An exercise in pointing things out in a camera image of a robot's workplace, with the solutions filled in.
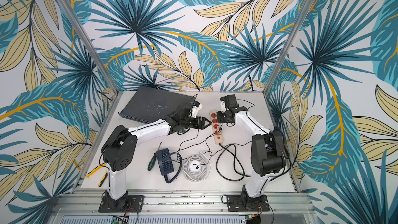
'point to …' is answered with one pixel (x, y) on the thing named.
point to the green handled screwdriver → (152, 162)
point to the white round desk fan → (196, 168)
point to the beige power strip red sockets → (218, 137)
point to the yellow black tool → (103, 179)
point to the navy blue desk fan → (165, 163)
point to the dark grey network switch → (148, 106)
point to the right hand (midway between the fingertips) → (210, 119)
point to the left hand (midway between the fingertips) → (207, 123)
